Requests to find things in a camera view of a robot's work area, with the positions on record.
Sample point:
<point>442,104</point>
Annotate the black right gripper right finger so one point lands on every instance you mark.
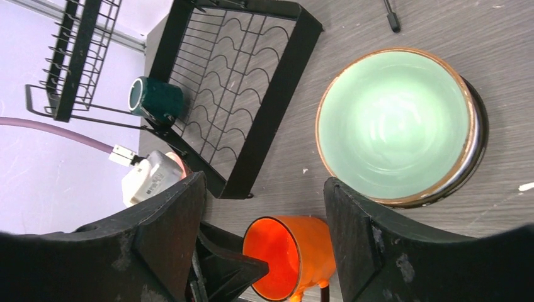
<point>382,255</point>

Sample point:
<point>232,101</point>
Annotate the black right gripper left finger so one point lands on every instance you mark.
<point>142,253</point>

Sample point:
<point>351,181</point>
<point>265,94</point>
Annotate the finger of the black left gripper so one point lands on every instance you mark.
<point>219,270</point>

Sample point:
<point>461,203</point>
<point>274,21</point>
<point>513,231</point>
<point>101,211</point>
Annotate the orange mug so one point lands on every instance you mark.
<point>299,254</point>

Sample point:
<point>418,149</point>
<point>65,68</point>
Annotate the dark green mug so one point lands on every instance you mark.
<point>155,100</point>

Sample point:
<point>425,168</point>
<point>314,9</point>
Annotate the pink round plate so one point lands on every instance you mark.
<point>175,157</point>

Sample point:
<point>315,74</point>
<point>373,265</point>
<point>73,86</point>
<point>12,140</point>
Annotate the light green bowl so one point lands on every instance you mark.
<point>397,123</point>

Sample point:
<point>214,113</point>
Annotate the brown striped bowl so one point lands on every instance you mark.
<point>469,166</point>

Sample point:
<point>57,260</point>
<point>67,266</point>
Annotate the black mini tripod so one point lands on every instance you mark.
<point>392,17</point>

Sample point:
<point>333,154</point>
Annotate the black wire dish rack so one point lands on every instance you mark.
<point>238,64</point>

